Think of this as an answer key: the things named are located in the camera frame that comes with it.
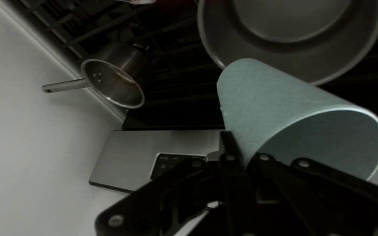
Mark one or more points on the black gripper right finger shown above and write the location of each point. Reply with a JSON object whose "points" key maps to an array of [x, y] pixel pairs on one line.
{"points": [[328, 197]]}

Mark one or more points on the black steel gas stove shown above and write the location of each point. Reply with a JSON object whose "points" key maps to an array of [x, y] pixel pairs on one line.
{"points": [[175, 79]]}

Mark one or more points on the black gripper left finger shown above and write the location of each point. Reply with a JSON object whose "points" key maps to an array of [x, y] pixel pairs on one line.
{"points": [[189, 197]]}

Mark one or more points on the small steel saucepan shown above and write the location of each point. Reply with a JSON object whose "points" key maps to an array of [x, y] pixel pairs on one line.
{"points": [[118, 79]]}

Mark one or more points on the light blue cup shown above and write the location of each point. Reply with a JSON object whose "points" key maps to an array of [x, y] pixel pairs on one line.
{"points": [[280, 105]]}

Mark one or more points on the large steel pot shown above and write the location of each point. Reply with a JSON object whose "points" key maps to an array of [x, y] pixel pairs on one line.
{"points": [[284, 44]]}

